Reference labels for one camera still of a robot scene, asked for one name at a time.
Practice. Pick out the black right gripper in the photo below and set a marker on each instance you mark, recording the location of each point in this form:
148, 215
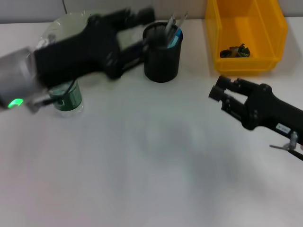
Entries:
272, 111

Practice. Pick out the black mesh pen cup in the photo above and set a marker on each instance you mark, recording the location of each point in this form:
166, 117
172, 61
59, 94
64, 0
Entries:
161, 66

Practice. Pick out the clear silver ballpoint pen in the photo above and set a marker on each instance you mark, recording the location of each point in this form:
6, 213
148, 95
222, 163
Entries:
170, 26

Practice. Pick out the transparent plastic ruler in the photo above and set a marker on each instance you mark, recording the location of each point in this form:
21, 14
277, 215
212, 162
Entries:
182, 20

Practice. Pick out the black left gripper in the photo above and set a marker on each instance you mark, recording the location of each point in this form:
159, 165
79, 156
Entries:
75, 54

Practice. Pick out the yellow plastic storage bin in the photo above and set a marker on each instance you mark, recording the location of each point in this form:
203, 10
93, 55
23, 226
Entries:
246, 28

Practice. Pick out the clear bottle with green label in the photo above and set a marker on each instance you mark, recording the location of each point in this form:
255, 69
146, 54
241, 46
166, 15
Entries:
68, 101

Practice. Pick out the green plastic wrapper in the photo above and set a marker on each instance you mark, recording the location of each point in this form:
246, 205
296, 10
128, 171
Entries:
236, 52

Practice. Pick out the green glass fruit plate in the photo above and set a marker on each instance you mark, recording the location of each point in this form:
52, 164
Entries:
64, 26

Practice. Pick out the blue scissors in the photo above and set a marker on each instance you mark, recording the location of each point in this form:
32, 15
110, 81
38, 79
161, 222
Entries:
176, 39

